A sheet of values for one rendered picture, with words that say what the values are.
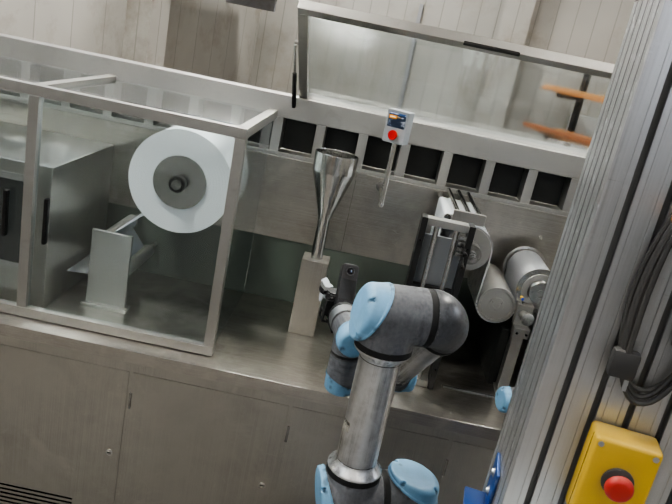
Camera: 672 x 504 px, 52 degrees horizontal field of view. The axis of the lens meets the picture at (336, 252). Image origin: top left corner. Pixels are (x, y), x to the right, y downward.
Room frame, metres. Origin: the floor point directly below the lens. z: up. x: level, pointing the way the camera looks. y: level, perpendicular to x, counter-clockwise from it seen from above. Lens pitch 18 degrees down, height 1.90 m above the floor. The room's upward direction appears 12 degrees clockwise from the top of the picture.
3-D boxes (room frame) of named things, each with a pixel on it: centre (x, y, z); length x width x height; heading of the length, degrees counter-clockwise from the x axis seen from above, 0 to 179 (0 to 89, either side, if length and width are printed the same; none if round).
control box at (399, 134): (2.12, -0.11, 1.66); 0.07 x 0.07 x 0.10; 67
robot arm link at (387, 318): (1.24, -0.13, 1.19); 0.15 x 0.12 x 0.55; 103
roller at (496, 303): (2.21, -0.54, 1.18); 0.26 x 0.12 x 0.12; 179
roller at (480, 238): (2.22, -0.41, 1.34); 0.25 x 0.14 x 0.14; 179
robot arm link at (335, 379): (1.52, -0.09, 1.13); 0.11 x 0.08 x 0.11; 103
